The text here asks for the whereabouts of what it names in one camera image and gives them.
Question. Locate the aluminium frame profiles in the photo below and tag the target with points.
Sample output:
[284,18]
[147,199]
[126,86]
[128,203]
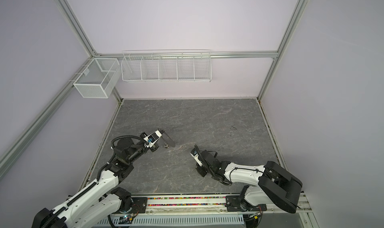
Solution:
[10,157]

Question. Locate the large toothed metal keyring disc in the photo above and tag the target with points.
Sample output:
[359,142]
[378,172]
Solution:
[168,141]

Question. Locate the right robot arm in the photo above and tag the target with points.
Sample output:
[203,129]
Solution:
[264,184]

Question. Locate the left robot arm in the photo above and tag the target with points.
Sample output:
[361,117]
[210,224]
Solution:
[102,196]

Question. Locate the aluminium rail with coloured beads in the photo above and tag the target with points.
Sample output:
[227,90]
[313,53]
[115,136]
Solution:
[162,205]

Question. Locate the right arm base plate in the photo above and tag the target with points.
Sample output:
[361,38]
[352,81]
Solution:
[236,204]

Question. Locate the white wire shelf basket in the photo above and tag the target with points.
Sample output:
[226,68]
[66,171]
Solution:
[183,65]

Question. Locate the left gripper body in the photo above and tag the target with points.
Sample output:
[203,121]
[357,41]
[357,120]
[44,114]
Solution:
[146,149]

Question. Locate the small circuit board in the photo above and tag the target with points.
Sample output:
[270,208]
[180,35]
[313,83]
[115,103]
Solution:
[125,220]

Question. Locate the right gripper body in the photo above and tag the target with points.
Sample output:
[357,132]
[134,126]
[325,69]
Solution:
[202,170]

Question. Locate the white mesh box basket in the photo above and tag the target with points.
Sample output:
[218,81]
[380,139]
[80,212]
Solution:
[99,78]

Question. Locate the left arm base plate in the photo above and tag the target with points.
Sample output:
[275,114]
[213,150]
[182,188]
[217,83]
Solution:
[135,205]

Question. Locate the white slotted cable duct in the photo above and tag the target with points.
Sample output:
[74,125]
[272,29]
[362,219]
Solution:
[183,221]

